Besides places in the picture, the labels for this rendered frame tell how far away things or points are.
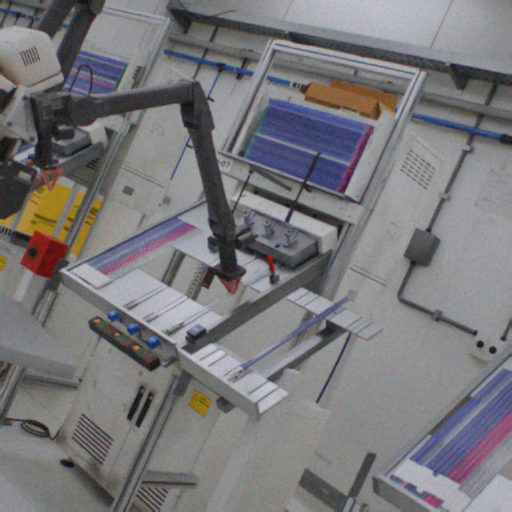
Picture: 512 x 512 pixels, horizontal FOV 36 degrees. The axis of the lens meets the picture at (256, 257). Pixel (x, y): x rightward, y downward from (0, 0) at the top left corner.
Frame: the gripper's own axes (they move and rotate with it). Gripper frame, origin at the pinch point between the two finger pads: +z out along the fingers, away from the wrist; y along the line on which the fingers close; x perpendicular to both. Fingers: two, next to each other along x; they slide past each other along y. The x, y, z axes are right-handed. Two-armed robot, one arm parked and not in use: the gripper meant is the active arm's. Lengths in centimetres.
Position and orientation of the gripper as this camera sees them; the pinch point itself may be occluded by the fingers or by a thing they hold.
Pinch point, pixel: (232, 291)
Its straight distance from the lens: 259.9
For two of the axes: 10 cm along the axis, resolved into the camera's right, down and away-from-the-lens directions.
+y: -6.8, -3.3, 6.5
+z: 0.9, 8.5, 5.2
